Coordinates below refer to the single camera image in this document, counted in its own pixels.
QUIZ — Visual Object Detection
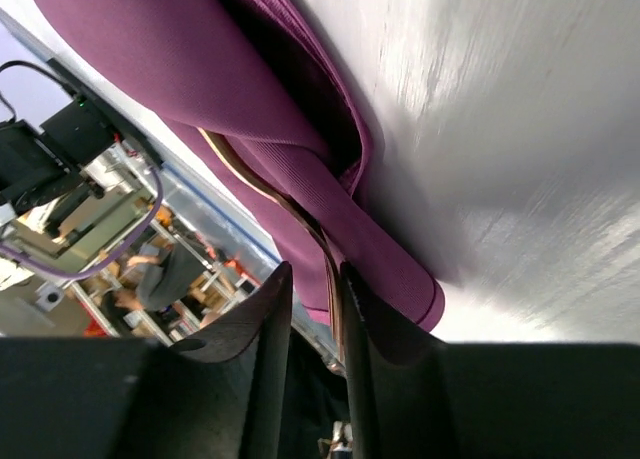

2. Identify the purple satin napkin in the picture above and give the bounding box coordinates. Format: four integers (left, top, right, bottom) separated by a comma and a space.
34, 0, 444, 330

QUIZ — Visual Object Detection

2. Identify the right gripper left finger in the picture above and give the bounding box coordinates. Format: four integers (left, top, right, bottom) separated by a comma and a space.
1, 263, 293, 458

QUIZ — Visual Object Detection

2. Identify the person in grey shirt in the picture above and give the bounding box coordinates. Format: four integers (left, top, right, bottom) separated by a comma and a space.
100, 243, 206, 331

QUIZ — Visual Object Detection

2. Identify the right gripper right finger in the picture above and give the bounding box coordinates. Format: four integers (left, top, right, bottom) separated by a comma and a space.
341, 264, 639, 458

